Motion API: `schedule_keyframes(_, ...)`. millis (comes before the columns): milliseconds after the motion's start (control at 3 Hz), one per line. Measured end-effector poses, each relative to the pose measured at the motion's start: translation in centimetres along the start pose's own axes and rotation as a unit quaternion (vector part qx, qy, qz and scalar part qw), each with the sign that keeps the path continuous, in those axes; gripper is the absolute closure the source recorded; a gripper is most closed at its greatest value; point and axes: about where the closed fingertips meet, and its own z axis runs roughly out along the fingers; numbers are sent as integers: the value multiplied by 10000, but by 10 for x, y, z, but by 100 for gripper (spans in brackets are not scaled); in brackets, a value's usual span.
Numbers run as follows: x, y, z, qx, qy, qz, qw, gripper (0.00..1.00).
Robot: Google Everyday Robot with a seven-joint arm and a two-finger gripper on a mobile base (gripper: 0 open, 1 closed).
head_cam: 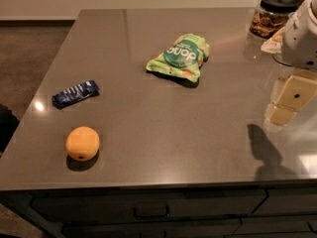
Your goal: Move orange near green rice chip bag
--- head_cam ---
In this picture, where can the glass jar with black lid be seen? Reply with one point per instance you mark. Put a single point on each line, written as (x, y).
(271, 15)

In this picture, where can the clear plastic cup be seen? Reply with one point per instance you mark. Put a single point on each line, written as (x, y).
(278, 57)

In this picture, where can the blue snack bar wrapper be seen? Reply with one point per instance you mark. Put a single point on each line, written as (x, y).
(75, 94)

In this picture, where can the black drawer handle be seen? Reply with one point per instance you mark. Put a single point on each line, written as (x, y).
(151, 212)

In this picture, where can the green rice chip bag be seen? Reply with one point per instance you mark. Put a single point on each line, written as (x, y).
(183, 59)

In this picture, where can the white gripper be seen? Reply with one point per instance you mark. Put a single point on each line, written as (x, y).
(301, 42)

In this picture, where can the orange fruit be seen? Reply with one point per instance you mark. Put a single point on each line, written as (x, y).
(82, 144)

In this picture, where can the dark lower drawer front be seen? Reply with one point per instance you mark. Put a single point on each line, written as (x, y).
(170, 229)

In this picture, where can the dark cabinet drawer front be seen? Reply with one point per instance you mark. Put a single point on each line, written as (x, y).
(119, 208)

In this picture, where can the dark right drawer front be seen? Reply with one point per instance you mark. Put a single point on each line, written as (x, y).
(289, 201)

